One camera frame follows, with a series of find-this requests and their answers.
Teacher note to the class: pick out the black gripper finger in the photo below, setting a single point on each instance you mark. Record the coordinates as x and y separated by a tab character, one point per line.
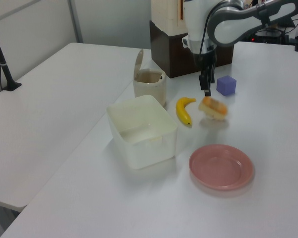
212	74
205	83

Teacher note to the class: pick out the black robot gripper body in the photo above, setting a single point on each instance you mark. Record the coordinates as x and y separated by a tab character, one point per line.
204	60

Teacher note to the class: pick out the golden toasted bread loaf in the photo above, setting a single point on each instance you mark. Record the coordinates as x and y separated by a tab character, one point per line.
213	107

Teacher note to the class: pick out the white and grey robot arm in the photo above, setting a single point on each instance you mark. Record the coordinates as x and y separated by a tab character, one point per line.
228	24

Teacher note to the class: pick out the purple cube block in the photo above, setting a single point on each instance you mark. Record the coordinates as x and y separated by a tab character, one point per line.
226	85

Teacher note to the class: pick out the dark brown cabinet base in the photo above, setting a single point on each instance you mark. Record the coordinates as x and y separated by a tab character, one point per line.
169	54

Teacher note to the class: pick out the yellow banana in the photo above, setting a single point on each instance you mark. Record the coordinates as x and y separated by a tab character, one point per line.
182	111

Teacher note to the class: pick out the beige lidded desktop trash can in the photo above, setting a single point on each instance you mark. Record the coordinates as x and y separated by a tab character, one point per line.
150	86

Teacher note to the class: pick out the black electronics on desk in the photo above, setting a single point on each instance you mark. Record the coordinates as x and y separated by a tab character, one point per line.
269	34

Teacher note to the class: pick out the cream plastic storage box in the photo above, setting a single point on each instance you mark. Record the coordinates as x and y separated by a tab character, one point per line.
144	131

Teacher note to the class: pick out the pink round plate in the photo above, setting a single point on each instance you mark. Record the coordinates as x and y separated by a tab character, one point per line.
221	167

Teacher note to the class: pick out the black camera stand pole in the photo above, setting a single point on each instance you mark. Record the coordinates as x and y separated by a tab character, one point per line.
2	62

